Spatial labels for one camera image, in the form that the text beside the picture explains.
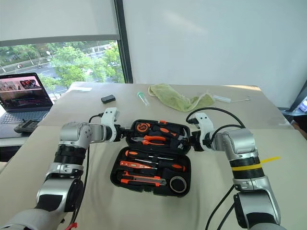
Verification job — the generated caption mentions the dark window frame post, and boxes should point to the dark window frame post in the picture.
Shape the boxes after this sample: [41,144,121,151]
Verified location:
[112,0,134,84]

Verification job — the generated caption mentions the black tool case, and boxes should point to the black tool case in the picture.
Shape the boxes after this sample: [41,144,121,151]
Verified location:
[109,119,192,198]

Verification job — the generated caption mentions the small black box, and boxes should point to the small black box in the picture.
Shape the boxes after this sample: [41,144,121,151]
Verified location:
[101,94,117,104]

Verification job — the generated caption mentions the clear tube with green cap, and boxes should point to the clear tube with green cap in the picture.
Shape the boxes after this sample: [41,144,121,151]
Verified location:
[137,92,151,107]

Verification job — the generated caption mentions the orange test pen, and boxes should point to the orange test pen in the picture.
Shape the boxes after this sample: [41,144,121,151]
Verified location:
[119,161,158,170]

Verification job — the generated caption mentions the large black orange screwdriver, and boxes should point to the large black orange screwdriver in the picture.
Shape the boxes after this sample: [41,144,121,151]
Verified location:
[134,159,187,172]

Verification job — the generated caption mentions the small black orange screwdriver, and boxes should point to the small black orange screwdriver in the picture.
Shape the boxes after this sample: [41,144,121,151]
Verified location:
[124,149,175,160]

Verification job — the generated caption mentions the orange handled pliers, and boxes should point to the orange handled pliers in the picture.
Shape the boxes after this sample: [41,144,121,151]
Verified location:
[131,135,166,146]

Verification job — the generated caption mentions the white adapter with cable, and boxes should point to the white adapter with cable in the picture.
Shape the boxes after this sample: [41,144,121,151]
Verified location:
[213,95,251,104]

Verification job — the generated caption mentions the yellow cable tie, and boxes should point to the yellow cable tie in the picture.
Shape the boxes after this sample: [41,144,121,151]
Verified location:
[231,156,282,171]

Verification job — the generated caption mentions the black handheld controller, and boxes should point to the black handheld controller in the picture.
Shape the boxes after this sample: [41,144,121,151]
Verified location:
[13,119,40,134]

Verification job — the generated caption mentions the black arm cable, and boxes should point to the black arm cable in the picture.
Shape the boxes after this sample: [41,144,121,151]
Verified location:
[186,107,246,230]
[61,113,104,230]

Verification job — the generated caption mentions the orange black utility knife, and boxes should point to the orange black utility knife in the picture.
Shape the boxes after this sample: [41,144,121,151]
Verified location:
[117,170,167,188]

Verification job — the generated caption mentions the stubby orange black screwdriver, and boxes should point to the stubby orange black screwdriver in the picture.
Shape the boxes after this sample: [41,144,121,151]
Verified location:
[153,126,177,138]

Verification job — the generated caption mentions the black electrical tape roll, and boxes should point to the black electrical tape roll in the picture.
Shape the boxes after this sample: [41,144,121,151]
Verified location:
[168,175,188,193]

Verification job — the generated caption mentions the green towel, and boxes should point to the green towel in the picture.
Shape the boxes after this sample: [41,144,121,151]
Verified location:
[148,83,215,112]

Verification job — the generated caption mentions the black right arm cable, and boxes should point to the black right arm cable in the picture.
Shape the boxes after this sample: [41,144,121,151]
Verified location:
[186,107,246,230]

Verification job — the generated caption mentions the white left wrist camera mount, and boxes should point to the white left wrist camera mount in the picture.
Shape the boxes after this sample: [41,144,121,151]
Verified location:
[100,108,120,144]

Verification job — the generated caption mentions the steel claw hammer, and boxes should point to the steel claw hammer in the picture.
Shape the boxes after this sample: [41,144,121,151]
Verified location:
[176,128,190,150]

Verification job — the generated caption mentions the black laptop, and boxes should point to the black laptop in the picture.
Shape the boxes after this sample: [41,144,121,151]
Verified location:
[0,72,55,139]

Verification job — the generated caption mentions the white side desk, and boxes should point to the white side desk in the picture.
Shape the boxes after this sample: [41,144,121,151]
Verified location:
[0,124,36,163]

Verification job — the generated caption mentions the white roller blind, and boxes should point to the white roller blind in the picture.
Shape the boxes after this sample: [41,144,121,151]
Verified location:
[0,0,120,47]

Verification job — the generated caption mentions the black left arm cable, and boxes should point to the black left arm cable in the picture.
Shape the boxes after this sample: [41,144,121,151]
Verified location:
[61,113,104,230]

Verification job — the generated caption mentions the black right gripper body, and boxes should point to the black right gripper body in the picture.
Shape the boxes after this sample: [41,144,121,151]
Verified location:
[191,130,204,152]

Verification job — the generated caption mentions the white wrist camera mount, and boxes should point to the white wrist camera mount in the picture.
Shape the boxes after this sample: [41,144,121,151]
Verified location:
[100,108,120,144]
[194,113,214,152]

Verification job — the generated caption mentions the beige table cover sheet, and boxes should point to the beige table cover sheet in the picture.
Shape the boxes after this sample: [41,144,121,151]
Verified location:
[37,81,295,130]
[0,124,307,230]

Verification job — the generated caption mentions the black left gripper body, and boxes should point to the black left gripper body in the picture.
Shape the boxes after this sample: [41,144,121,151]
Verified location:
[113,125,124,143]

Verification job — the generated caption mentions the orange black tape measure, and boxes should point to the orange black tape measure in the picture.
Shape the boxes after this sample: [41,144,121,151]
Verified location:
[134,121,153,134]

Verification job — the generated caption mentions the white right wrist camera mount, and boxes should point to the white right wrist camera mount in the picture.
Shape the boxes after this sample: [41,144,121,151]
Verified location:
[194,113,214,152]

